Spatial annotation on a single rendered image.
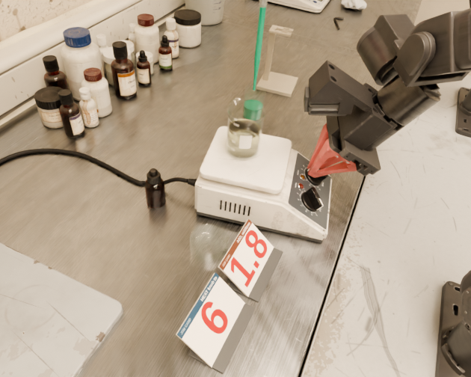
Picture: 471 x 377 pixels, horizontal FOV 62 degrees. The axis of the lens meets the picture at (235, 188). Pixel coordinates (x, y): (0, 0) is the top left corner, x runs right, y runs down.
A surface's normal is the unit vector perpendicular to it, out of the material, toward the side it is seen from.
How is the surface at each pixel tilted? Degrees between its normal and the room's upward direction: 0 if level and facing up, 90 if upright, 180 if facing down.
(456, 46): 93
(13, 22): 90
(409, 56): 90
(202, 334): 40
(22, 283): 0
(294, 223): 90
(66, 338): 0
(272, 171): 0
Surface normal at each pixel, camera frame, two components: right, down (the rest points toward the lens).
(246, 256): 0.64, -0.31
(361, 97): 0.55, -0.51
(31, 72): 0.91, 0.34
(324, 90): -0.07, 0.77
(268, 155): 0.07, -0.71
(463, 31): -0.95, 0.12
